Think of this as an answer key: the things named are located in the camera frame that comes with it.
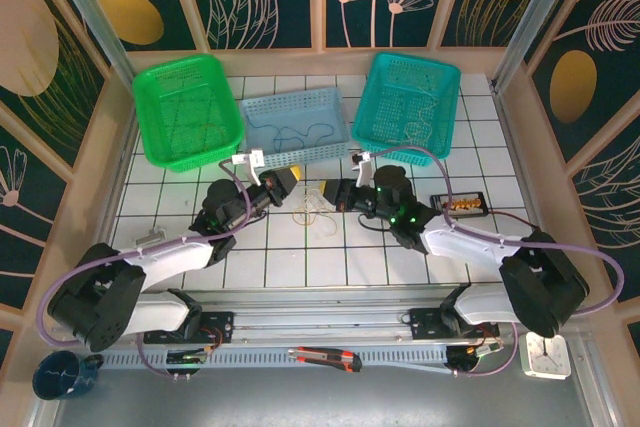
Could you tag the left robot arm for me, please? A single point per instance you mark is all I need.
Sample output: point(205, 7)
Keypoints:
point(170, 257)

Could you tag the light blue plastic mesh basket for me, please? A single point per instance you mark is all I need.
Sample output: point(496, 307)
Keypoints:
point(300, 112)

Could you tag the black box with red print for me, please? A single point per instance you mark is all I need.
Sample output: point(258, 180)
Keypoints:
point(457, 203)

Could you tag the teal plastic mesh basket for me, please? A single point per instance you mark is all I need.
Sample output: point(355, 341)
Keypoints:
point(395, 107)

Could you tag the green plastic mesh basket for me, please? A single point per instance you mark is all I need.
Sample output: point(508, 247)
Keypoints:
point(187, 97)

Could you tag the small black controller board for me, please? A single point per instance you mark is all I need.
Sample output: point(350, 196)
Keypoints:
point(470, 354)
point(187, 358)

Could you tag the red black utility knife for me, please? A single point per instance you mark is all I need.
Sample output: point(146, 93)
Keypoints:
point(325, 358)

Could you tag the white square clock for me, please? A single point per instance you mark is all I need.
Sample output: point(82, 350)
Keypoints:
point(547, 359)

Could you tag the dark blue mug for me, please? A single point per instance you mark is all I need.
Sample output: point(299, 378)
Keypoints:
point(60, 377)

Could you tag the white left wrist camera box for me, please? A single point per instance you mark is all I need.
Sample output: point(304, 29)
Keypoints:
point(255, 163)

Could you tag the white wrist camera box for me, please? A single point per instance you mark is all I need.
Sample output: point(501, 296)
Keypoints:
point(364, 164)
point(255, 163)

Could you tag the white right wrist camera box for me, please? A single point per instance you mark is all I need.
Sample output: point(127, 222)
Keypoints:
point(364, 164)

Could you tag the small grey metal bracket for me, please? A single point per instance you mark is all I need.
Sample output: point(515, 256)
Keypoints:
point(150, 237)

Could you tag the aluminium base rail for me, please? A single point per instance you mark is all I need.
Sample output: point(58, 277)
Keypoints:
point(320, 319)

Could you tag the aluminium corner post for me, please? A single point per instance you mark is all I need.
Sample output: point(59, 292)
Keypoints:
point(535, 12)
point(95, 22)

